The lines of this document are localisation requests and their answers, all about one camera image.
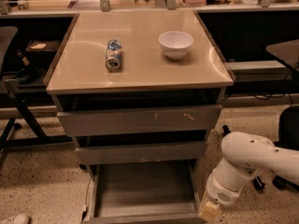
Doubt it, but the black office chair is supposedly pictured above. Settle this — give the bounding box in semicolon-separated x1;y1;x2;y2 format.
272;105;299;191

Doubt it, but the white ceramic bowl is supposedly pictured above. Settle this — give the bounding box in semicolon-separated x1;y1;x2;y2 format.
158;31;193;60

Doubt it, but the white sneaker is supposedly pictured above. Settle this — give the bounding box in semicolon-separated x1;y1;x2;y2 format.
0;214;30;224

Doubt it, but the white floor cable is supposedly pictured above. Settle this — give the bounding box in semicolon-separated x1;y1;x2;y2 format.
81;178;93;222

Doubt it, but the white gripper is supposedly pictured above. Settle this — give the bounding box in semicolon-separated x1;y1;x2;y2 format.
198;174;240;222

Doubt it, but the grey middle drawer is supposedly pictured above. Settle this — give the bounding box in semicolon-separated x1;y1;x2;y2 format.
76;130;207;165

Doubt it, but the grey drawer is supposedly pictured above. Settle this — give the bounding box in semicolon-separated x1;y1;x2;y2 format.
81;161;206;224
58;104;221;136
76;130;207;165

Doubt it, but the black box with label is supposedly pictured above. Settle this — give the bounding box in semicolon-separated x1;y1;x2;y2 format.
25;40;60;67

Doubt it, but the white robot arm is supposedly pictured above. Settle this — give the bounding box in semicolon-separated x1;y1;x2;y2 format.
199;132;299;222

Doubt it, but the grey top drawer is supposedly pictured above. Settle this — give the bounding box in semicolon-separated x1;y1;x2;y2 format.
58;104;221;136

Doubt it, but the grey bottom drawer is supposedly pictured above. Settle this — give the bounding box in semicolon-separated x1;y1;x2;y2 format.
81;161;206;224

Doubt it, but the black table frame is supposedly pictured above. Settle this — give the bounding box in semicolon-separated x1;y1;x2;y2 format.
0;79;72;161

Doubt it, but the black metal floor bar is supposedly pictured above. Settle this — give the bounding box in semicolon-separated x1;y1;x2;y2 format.
222;125;265;190

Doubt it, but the blue white drink can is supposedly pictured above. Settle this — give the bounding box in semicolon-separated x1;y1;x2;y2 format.
106;39;121;72

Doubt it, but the grey drawer cabinet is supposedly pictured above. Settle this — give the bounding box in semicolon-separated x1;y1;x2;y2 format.
43;8;236;179

